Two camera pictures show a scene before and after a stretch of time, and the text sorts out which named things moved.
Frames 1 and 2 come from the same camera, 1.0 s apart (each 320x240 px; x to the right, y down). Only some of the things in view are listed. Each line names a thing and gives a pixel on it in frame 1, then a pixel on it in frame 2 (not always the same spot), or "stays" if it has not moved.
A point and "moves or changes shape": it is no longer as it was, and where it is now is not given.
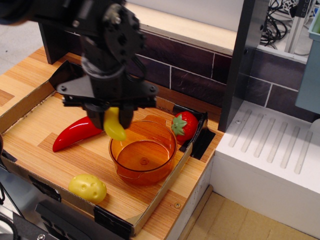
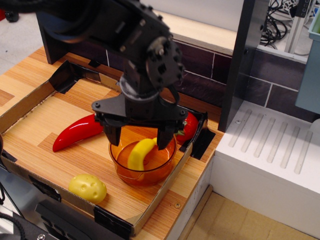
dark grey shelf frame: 61,41 stays
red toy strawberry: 185,125 stays
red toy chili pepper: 78,130 stays
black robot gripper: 109,82 → 121,110
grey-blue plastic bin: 308,96 stays
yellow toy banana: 112,125 moves or changes shape
